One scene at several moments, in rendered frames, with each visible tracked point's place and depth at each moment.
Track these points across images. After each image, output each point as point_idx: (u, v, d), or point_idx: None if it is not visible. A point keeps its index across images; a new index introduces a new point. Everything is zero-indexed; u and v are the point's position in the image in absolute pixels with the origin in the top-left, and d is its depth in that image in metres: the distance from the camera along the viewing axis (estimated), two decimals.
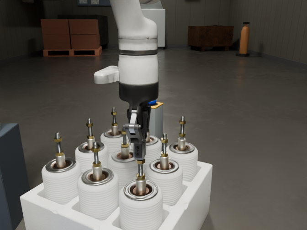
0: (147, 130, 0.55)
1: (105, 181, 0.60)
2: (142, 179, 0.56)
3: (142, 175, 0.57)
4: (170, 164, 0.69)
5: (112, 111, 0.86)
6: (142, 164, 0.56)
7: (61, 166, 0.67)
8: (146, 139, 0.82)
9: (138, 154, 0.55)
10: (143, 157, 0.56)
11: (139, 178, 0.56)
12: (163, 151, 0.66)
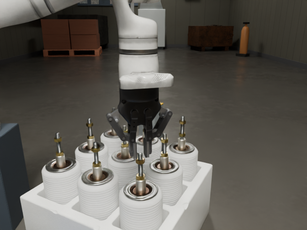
0: (124, 133, 0.54)
1: (105, 181, 0.60)
2: (136, 178, 0.56)
3: (144, 178, 0.56)
4: (170, 164, 0.69)
5: (112, 111, 0.86)
6: (139, 164, 0.55)
7: (61, 166, 0.67)
8: None
9: (145, 152, 0.55)
10: (143, 160, 0.55)
11: (136, 175, 0.57)
12: (163, 151, 0.66)
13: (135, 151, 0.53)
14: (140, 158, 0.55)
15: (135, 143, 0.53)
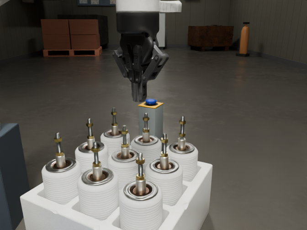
0: (142, 77, 0.48)
1: (105, 181, 0.60)
2: (136, 178, 0.56)
3: (144, 178, 0.56)
4: (170, 164, 0.69)
5: (112, 111, 0.86)
6: (139, 164, 0.55)
7: (61, 166, 0.67)
8: (146, 139, 0.82)
9: (140, 96, 0.51)
10: (143, 160, 0.55)
11: (136, 175, 0.57)
12: (163, 151, 0.66)
13: (144, 91, 0.51)
14: (140, 158, 0.55)
15: (144, 81, 0.51)
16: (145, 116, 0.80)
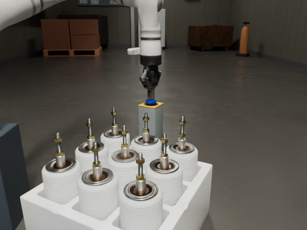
0: (156, 84, 0.97)
1: (105, 181, 0.60)
2: (136, 178, 0.56)
3: (144, 178, 0.56)
4: (170, 164, 0.69)
5: (112, 111, 0.86)
6: (139, 164, 0.55)
7: (61, 166, 0.67)
8: (146, 139, 0.82)
9: (150, 96, 0.98)
10: (143, 160, 0.55)
11: (136, 175, 0.57)
12: (163, 151, 0.66)
13: (148, 93, 0.98)
14: (140, 158, 0.55)
15: None
16: (145, 116, 0.80)
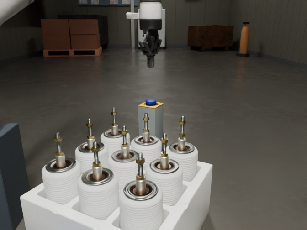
0: (156, 52, 0.94)
1: (105, 181, 0.60)
2: (136, 178, 0.56)
3: (144, 178, 0.56)
4: (170, 164, 0.69)
5: (112, 111, 0.86)
6: (139, 164, 0.55)
7: (61, 166, 0.67)
8: (146, 139, 0.82)
9: (150, 64, 0.94)
10: (143, 160, 0.55)
11: (136, 175, 0.57)
12: (163, 151, 0.66)
13: (148, 61, 0.94)
14: (140, 158, 0.55)
15: (148, 56, 0.94)
16: (145, 116, 0.80)
